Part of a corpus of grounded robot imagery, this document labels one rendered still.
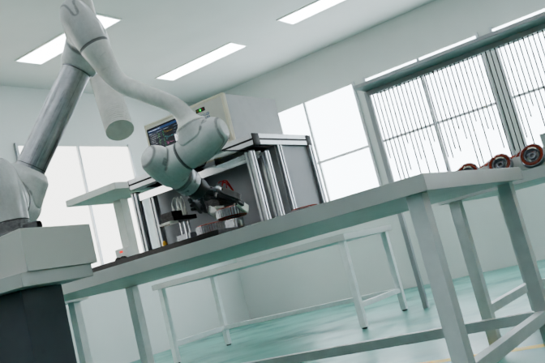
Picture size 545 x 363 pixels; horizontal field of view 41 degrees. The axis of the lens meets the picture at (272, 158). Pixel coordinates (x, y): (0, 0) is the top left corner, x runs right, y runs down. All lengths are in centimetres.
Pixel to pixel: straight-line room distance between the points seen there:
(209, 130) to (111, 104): 209
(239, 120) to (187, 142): 74
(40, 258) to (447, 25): 759
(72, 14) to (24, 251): 80
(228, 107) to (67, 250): 98
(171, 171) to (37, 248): 46
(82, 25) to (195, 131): 52
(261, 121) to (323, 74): 684
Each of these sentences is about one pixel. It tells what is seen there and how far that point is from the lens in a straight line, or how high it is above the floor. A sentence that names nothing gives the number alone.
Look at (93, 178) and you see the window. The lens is 912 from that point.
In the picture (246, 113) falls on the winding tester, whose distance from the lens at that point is 304.
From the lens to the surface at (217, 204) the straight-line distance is 285.
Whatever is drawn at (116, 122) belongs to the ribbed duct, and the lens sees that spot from 421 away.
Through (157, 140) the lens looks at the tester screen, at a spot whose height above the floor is 124.
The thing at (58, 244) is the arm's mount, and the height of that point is 82.
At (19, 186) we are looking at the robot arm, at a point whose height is 102.
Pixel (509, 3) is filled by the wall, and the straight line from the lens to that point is 910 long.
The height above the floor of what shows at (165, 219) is 90.
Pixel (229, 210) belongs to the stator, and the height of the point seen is 82.
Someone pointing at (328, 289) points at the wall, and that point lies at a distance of 1001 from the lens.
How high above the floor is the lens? 58
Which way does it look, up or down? 9 degrees up
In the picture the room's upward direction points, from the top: 14 degrees counter-clockwise
